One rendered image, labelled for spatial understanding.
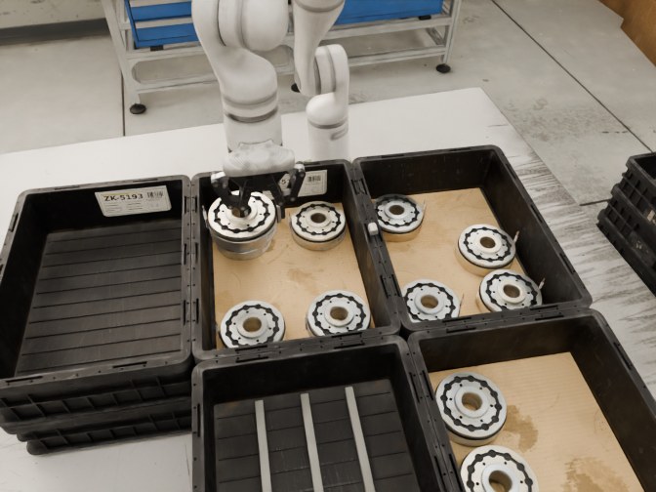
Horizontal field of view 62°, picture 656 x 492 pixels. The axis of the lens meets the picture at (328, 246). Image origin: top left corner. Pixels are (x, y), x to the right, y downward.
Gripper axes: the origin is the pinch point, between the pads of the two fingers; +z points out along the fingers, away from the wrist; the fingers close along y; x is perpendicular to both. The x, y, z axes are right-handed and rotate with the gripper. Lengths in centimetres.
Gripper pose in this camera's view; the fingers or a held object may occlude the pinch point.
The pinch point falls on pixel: (263, 213)
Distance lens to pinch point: 84.3
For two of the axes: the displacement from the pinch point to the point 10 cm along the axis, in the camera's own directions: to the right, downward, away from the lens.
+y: -9.8, 1.4, -1.4
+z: -0.1, 6.6, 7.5
